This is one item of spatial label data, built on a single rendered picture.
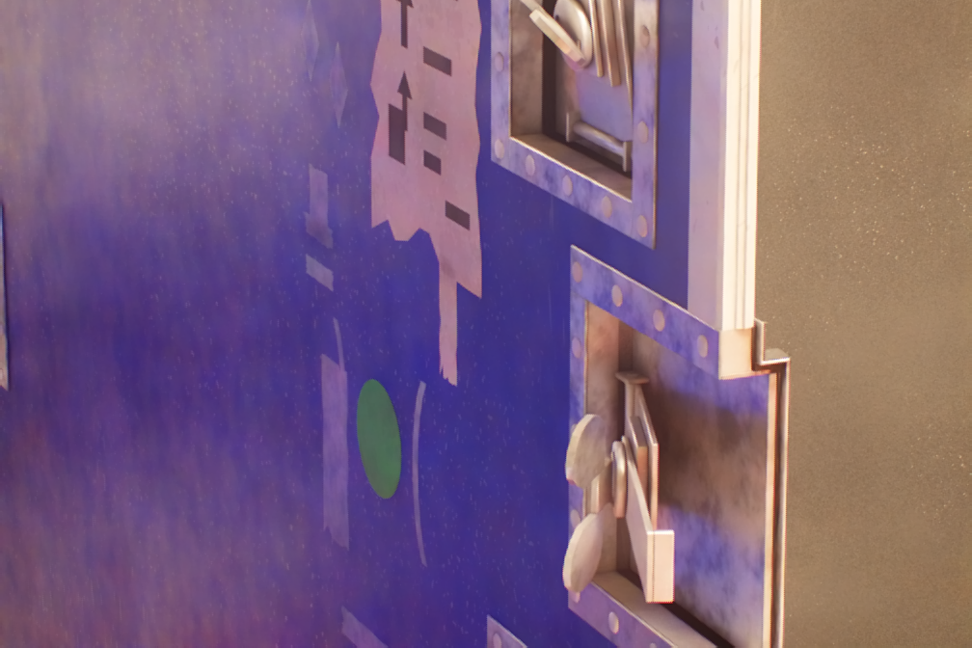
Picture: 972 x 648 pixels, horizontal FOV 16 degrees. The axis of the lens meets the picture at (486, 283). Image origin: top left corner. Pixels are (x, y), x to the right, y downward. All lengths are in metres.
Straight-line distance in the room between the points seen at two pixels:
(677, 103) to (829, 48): 1.13
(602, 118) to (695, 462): 0.12
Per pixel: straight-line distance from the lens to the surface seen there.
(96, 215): 1.67
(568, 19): 1.13
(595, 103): 1.15
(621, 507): 1.11
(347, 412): 1.37
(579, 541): 1.11
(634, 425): 1.12
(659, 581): 1.05
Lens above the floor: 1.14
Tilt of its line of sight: 16 degrees down
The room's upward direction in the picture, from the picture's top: straight up
